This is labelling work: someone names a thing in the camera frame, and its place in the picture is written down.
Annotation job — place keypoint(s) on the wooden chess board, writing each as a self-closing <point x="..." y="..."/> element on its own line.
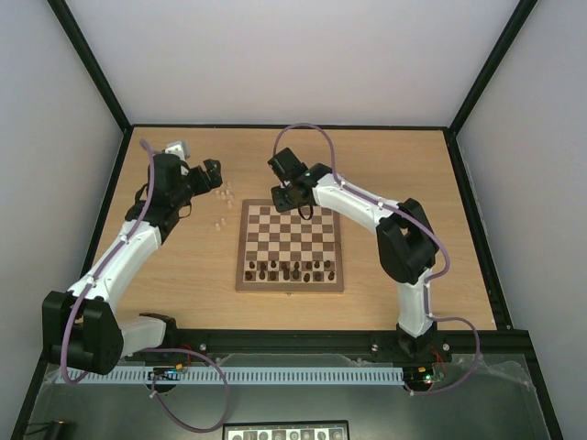
<point x="309" y="234"/>

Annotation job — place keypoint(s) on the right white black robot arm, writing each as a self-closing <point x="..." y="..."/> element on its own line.
<point x="406" y="244"/>

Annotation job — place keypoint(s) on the dark chess pieces back row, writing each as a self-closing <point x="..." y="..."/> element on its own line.
<point x="311" y="265"/>

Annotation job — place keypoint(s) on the printed reference sheet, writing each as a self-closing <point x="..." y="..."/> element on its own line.
<point x="287" y="431"/>

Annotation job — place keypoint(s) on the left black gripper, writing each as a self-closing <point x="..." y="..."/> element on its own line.
<point x="215" y="176"/>

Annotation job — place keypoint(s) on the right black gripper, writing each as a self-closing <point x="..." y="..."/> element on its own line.
<point x="284" y="196"/>

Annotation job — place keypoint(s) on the light blue cable duct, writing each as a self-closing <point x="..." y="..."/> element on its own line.
<point x="201" y="375"/>

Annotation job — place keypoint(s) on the dark chess pieces row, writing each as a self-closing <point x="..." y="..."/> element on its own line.
<point x="302" y="275"/>
<point x="311" y="265"/>

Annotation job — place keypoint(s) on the left light piece pair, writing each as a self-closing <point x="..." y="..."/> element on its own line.
<point x="220" y="224"/>

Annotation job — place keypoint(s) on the left controller board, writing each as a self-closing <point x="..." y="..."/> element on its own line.
<point x="167" y="373"/>

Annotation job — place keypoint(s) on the left light pieces cluster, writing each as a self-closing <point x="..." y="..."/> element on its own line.
<point x="225" y="194"/>

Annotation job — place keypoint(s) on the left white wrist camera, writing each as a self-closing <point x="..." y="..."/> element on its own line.
<point x="180" y="149"/>

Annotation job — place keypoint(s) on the controller board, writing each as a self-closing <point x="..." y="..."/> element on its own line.
<point x="428" y="375"/>
<point x="167" y="373"/>

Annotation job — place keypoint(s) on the dark chess pieces front row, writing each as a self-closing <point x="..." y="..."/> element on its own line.
<point x="302" y="275"/>

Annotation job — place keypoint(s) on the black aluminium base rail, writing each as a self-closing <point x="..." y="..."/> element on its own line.
<point x="376" y="346"/>

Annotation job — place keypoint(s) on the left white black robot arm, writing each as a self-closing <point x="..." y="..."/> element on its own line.
<point x="80" y="331"/>

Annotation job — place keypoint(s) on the right controller board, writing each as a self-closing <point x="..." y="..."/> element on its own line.
<point x="428" y="375"/>

